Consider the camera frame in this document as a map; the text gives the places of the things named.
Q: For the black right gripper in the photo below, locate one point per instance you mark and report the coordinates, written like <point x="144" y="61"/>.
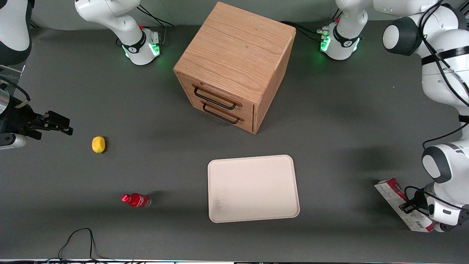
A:
<point x="16" y="119"/>

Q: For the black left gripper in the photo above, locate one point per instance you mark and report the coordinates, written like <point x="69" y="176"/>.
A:
<point x="418" y="202"/>

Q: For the red cookie box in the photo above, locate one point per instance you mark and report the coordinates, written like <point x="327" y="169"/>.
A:
<point x="388" y="189"/>

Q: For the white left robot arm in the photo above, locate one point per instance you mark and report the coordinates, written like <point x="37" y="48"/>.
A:
<point x="445" y="84"/>

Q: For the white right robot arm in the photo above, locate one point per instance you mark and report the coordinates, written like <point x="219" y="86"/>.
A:
<point x="121" y="18"/>

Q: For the cream rectangular tray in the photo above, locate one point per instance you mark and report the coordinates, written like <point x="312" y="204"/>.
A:
<point x="253" y="189"/>

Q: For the yellow lemon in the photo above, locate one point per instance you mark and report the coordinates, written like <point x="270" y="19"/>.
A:
<point x="98" y="144"/>

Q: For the red cola bottle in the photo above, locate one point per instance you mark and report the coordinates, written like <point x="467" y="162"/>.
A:
<point x="137" y="200"/>

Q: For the wooden drawer cabinet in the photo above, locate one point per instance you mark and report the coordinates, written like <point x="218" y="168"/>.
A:
<point x="234" y="47"/>

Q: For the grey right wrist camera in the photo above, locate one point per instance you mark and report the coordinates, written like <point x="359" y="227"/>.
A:
<point x="11" y="141"/>

